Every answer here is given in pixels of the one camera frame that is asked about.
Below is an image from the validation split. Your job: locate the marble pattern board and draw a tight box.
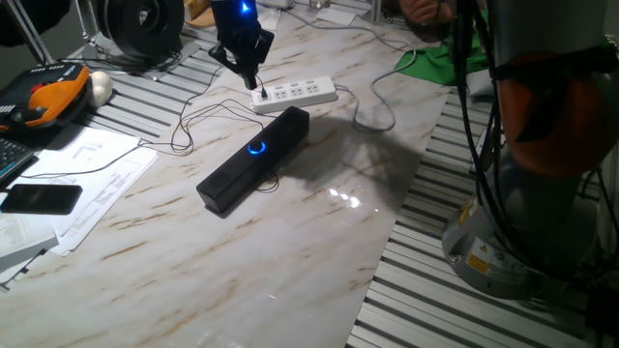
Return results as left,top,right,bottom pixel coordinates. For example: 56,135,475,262
0,9,454,348

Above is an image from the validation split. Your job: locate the stack of printed papers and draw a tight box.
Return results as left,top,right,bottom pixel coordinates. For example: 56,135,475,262
0,212,60,291

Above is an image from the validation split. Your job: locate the yellow block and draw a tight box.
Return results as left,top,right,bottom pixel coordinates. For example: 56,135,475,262
185,0,213,20

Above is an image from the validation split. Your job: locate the thin silver metal rod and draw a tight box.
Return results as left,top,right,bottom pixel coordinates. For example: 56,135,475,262
5,0,54,67

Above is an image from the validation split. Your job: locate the green cloth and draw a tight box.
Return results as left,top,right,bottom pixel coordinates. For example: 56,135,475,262
394,18,489,87

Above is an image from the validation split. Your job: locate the round wooden board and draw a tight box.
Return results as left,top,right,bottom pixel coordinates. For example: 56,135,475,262
185,7,218,29

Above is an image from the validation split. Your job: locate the white computer mouse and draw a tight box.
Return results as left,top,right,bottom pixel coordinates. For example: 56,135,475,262
86,70,115,108

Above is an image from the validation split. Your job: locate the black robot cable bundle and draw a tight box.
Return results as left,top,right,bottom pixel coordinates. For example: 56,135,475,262
449,0,547,276

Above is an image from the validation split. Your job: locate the white paper card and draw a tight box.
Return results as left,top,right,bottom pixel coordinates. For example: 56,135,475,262
316,7,358,27

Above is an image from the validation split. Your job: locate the black speaker bar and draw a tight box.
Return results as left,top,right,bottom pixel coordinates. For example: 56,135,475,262
195,105,310,215

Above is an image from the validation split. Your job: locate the black smartphone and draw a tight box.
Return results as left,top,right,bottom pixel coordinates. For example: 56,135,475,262
0,183,84,217

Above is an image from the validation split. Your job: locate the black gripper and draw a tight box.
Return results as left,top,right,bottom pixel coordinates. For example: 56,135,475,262
208,0,276,92

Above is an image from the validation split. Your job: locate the black keyboard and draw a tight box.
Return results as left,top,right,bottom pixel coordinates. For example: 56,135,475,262
0,136,36,188

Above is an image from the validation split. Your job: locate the aluminium frame profile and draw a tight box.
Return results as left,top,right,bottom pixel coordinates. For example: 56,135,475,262
368,0,389,24

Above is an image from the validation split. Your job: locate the white cloth piece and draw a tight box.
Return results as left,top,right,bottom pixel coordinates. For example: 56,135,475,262
465,69,490,98

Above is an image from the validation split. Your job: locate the person right hand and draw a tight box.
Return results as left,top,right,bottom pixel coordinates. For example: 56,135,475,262
398,0,456,27

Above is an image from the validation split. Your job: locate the thin black speaker cable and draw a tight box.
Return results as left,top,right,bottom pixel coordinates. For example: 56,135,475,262
18,62,281,194

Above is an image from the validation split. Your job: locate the printed white paper sheet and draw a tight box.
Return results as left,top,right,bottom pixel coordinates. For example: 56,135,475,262
47,146,160,257
21,126,142,194

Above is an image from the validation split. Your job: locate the large black spool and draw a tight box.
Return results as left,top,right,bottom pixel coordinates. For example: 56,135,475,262
94,0,186,62

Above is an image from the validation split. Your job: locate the orange and black teach pendant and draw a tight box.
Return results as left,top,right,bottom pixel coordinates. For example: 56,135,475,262
0,61,92,134

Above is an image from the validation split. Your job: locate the white power strip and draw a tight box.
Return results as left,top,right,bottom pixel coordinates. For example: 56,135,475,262
250,74,339,116

